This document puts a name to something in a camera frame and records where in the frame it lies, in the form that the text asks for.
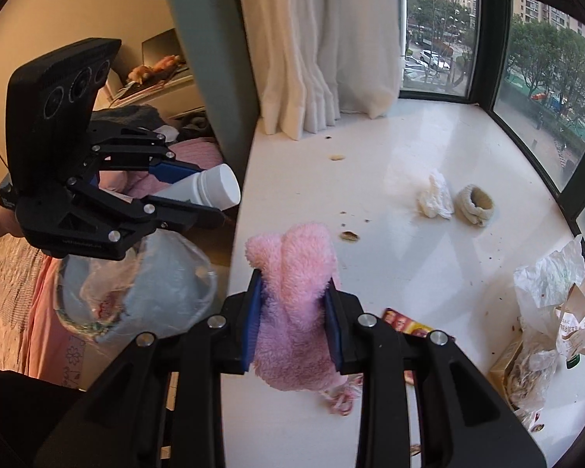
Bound dark window frame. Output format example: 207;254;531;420
399;0;585;274

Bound bin with clear liner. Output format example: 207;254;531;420
53;228;220;352

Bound white parked car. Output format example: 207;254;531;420
419;49;451;71

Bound white curtain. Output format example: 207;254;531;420
236;0;403;140

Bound pink blanket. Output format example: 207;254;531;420
97;139;225;200

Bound white desk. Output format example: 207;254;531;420
110;74;206;119

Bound pink bed sheet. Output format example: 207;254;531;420
0;234;93;391

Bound crumpled white tissue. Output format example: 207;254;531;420
417;170;455;219

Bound pink white cord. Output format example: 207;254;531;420
324;375;364;415

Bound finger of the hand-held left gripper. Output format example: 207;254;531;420
71;124;205;188
73;183;227;232

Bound rolled beige sock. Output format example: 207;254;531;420
454;184;495;227

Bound crumpled white plastic bag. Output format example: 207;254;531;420
513;234;585;323

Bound white plastic bottle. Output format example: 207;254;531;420
173;163;242;210

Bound orange plush toys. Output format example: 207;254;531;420
128;55;186;85

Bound person's black clothing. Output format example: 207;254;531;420
0;361;93;468

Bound red snack wrapper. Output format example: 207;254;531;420
381;307;432;338

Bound dark grey clothing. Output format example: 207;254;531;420
90;104;166;132

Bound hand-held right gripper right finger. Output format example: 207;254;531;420
324;285;549;468

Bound dark framed board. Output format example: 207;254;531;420
141;28;183;66

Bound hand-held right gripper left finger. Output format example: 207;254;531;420
34;268;266;468

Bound paper bag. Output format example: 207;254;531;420
555;273;585;369

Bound pink fluffy sock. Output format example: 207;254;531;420
244;223;344;393

